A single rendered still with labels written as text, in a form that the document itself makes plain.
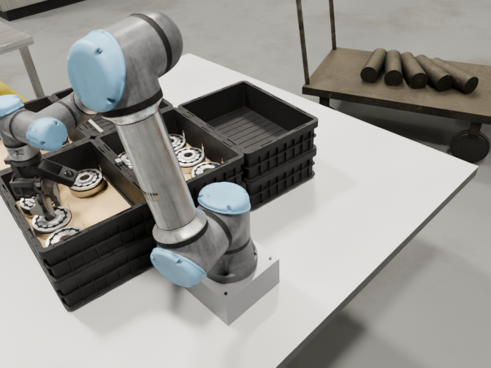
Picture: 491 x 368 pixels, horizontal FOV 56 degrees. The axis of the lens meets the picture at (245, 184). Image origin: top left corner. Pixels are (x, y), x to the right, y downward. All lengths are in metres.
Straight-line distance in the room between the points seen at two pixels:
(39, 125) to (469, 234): 2.08
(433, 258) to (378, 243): 1.02
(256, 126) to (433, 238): 1.22
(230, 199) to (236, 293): 0.24
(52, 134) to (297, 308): 0.72
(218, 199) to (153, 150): 0.24
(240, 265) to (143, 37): 0.59
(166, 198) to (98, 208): 0.53
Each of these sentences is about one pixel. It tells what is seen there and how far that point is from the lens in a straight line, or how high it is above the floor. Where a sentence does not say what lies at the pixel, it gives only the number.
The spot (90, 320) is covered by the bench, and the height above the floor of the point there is 0.70.
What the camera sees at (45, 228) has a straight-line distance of 1.35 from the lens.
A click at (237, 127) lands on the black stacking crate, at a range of 1.66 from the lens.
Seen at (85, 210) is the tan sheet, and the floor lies 0.83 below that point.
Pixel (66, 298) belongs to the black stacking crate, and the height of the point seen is 0.75.
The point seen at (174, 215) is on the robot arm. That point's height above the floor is 1.09.
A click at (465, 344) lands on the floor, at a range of 2.14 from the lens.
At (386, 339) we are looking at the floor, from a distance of 2.07.
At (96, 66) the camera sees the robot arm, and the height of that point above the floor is 1.40.
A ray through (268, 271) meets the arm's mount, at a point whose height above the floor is 0.78.
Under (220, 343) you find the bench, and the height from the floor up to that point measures 0.70.
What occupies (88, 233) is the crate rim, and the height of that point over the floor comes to 0.92.
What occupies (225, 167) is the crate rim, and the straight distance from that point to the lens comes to 1.30.
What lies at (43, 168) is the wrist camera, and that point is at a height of 1.02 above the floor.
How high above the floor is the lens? 1.68
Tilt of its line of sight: 38 degrees down
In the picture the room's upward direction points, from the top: 4 degrees counter-clockwise
